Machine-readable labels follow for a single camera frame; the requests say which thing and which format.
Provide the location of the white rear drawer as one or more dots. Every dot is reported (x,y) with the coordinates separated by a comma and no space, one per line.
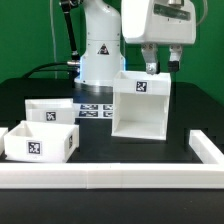
(50,110)

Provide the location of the white block at left edge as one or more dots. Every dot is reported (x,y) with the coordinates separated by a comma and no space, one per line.
(3,132)

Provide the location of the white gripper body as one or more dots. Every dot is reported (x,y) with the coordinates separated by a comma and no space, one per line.
(156,21)

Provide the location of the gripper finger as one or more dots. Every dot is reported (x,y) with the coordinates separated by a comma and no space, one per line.
(175,58)
(149,52)

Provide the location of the marker tag sheet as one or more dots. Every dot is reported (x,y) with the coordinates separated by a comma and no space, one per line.
(93,111)

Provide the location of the white drawer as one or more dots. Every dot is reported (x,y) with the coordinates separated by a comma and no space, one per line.
(41,142)
(50,110)

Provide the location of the white L-shaped fence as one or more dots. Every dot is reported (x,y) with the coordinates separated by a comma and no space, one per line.
(209,173)

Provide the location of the white front drawer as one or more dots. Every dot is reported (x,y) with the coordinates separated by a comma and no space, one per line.
(41,142)

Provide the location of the white drawer cabinet box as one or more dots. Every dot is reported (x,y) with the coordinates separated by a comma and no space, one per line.
(141,105)

